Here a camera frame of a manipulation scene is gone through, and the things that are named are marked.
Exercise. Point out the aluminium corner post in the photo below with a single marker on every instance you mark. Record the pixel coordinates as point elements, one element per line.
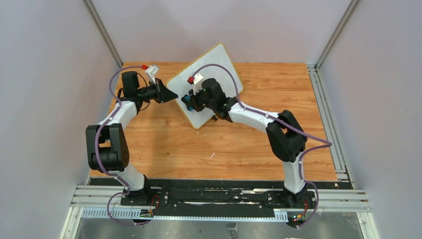
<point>92,11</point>
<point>353,4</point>

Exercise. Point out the blue black whiteboard eraser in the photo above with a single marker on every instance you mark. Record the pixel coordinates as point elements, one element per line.
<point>187,100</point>

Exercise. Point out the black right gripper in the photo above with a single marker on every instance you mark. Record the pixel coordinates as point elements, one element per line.
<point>194,102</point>

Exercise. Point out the yellow framed whiteboard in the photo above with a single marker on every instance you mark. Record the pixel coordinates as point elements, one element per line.
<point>228,80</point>

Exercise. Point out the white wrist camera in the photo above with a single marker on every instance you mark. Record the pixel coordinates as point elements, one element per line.
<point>197,83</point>
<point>151,72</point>

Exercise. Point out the aluminium side rail right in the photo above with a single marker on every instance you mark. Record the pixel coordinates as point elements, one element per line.
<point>338,157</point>

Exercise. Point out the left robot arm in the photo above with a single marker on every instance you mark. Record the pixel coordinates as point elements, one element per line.
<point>107,147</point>

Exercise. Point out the aluminium corner post right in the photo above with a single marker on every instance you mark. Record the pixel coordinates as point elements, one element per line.
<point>353,4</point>

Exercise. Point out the aluminium frame rail front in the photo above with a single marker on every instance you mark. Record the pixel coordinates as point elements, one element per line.
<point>341,212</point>

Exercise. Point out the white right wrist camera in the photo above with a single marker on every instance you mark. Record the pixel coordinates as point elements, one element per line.
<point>197,83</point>

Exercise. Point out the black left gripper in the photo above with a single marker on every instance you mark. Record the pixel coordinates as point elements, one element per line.
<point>158,91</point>

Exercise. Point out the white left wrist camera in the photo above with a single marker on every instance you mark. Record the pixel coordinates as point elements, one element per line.
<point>151,72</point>

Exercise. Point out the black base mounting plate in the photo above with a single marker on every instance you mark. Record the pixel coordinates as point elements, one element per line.
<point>219,198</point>

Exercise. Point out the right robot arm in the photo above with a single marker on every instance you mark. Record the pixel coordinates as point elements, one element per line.
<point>282,129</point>

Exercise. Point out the aluminium corner post left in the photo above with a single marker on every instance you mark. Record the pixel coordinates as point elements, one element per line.
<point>92,11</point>

